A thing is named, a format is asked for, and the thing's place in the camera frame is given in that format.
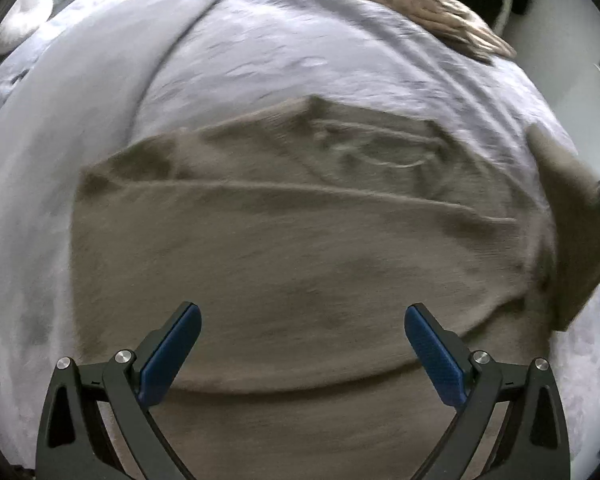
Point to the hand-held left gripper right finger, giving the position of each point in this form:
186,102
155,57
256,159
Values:
432,350

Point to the light grey blanket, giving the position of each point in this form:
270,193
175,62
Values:
280,50

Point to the white round cushion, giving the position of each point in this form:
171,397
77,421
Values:
25,15

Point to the tan clothes pile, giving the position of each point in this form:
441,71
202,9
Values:
430,5

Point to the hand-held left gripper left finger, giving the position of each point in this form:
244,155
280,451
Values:
172,345

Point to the beige knit sweater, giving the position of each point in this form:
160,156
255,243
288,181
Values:
280,260

